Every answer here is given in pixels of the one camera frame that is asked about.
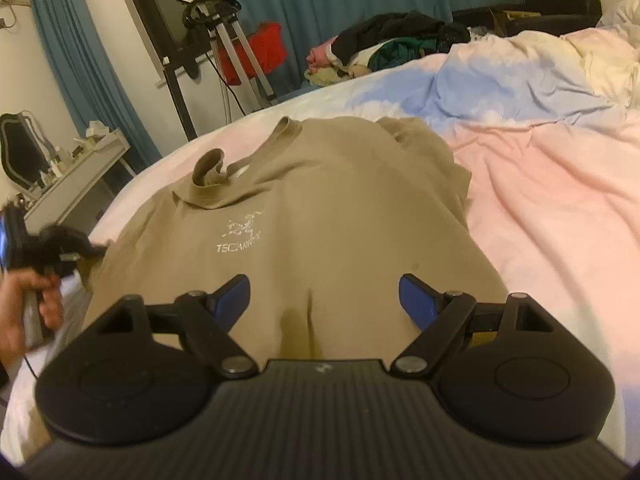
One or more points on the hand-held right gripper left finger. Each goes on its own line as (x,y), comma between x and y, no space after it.
(236,296)

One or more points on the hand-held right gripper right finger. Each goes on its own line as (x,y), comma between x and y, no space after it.
(414,300)

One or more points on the beige trousers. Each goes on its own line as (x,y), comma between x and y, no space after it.
(320,220)

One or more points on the pile of mixed clothes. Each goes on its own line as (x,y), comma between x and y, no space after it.
(385,45)

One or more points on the person's left hand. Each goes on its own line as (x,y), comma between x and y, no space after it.
(15,310)

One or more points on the white dresser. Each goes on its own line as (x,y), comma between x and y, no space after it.
(75,180)

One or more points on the black framed mirror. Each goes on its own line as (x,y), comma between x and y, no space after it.
(22,147)

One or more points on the tissue box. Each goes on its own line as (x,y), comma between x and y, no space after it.
(96,131)

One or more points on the pastel tie-dye blanket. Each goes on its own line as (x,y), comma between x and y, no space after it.
(540,200)

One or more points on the black television stand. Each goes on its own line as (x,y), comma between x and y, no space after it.
(180,100)

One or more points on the narrow teal curtain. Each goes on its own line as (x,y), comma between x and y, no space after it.
(85,50)

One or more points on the silver tripod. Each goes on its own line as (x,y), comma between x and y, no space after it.
(240,55)

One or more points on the red bag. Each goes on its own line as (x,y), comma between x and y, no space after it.
(257,50)

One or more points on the black television screen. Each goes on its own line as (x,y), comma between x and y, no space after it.
(175,0)

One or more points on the cardboard box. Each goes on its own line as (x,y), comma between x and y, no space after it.
(515,19)

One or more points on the wide teal curtain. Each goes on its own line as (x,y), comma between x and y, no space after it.
(350,5)

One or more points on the black armchair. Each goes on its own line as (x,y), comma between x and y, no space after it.
(560,10)

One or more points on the white pillow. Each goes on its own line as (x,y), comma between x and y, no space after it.
(622,12)

